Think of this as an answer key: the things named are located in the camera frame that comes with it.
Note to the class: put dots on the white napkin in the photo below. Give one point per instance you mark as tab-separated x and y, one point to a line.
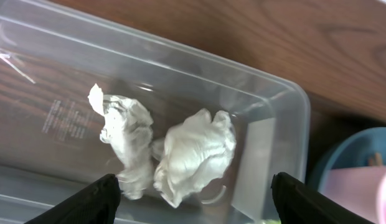
193	154

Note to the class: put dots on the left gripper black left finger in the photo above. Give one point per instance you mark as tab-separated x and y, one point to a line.
95	204

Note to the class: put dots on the white tissue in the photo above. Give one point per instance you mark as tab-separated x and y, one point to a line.
128	131

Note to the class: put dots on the pink cup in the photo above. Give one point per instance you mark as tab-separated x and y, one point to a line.
361	190

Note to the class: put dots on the wooden chopstick right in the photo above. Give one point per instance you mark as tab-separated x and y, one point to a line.
378	159

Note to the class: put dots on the brown plastic tray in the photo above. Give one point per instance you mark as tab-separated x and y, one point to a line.
332	122

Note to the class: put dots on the dark blue plate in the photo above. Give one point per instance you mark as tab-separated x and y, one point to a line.
355	151

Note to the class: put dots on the clear plastic bin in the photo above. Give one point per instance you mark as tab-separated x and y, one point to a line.
51	56

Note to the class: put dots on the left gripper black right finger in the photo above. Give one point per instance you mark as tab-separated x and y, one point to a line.
298	204

